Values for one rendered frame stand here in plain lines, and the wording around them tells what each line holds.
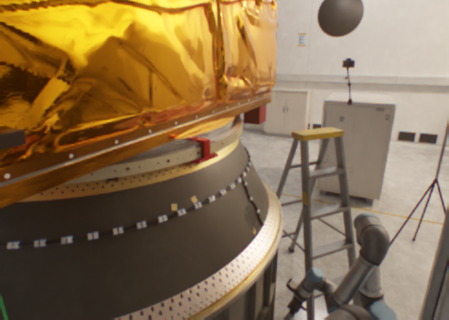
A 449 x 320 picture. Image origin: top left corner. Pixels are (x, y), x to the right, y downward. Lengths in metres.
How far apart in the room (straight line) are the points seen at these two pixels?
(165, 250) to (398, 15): 7.97
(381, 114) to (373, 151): 0.53
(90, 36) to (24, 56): 0.17
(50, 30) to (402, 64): 8.13
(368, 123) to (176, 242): 3.74
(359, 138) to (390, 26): 4.41
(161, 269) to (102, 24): 0.82
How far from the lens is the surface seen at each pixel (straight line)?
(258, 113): 2.18
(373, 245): 1.44
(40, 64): 0.75
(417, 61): 8.52
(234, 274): 1.32
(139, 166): 1.09
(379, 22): 8.51
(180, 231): 1.19
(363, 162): 4.68
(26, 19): 0.74
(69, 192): 1.14
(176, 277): 1.19
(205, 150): 1.22
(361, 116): 4.52
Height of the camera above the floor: 2.05
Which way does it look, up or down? 17 degrees down
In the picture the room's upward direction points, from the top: straight up
